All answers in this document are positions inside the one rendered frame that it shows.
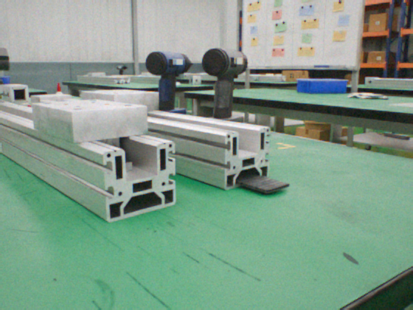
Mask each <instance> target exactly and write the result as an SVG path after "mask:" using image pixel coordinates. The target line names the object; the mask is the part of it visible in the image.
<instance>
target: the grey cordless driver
mask: <svg viewBox="0 0 413 310"><path fill-rule="evenodd" d="M201 63H202V67H203V69H204V71H205V72H206V73H207V74H208V75H209V76H217V78H218V79H217V82H215V96H214V107H215V109H214V116H213V117H208V118H209V119H215V120H224V121H229V122H234V123H243V124H248V123H244V122H243V115H240V114H232V100H233V88H234V78H238V75H240V74H242V73H244V72H245V71H246V68H248V63H249V62H248V59H247V56H246V55H244V53H243V52H241V51H238V50H231V49H219V48H215V49H209V50H207V51H206V52H205V54H204V56H203V58H202V62H201Z"/></svg>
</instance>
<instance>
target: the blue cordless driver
mask: <svg viewBox="0 0 413 310"><path fill-rule="evenodd" d="M145 65H146V68H147V70H148V71H149V73H151V74H152V75H158V76H160V75H161V77H160V78H159V110H158V111H163V112H168V113H173V114H186V115H189V114H187V110H186V109H185V108H175V98H176V81H177V77H179V75H181V74H184V73H185V72H187V71H188V70H189V68H190V67H191V66H192V65H193V63H191V61H190V59H189V58H188V57H187V56H186V55H185V54H181V53H178V52H161V51H155V52H151V53H150V54H149V55H148V56H147V58H146V61H145Z"/></svg>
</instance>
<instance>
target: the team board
mask: <svg viewBox="0 0 413 310"><path fill-rule="evenodd" d="M364 3H365V0H243V26H242V52H243V53H244V55H246V56H247V59H248V62H249V63H248V68H246V82H245V89H249V73H250V69H346V70H352V86H351V94H352V93H356V94H357V93H358V79H359V77H358V71H359V69H360V63H361V48H362V33H363V25H364V11H365V4H364ZM354 132H355V127H351V126H347V145H340V144H335V143H331V142H325V143H330V144H333V145H340V146H347V147H351V148H352V147H353V140H354ZM293 137H298V136H293ZM300 138H304V139H307V140H315V141H319V142H324V141H321V140H316V139H309V138H306V137H300Z"/></svg>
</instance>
